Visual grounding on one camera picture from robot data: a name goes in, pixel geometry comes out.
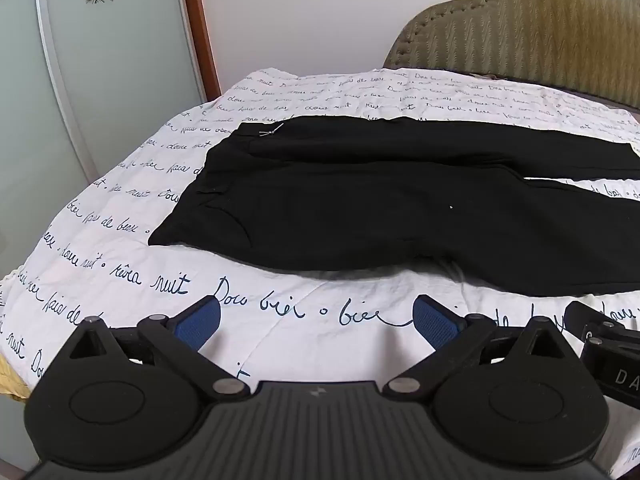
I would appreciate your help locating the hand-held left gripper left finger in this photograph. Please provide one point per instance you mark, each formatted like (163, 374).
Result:
(197, 322)

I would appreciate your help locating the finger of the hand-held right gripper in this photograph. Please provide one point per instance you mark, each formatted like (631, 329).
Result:
(580, 315)

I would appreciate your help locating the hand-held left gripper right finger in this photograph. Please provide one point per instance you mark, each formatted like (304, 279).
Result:
(436, 322)

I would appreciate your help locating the black pants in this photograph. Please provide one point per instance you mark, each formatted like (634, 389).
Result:
(350, 200)

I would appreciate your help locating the white script-printed bed sheet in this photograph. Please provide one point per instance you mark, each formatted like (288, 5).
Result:
(125, 240)

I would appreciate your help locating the yellow quilted mattress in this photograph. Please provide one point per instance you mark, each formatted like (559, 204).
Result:
(12, 380)

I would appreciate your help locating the frosted glass flower-print door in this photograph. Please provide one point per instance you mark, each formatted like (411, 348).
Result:
(125, 60)

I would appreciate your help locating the olive upholstered headboard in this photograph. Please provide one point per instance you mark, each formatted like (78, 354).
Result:
(525, 25)

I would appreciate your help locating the brown wooden door frame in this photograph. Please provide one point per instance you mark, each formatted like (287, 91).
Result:
(205, 50)

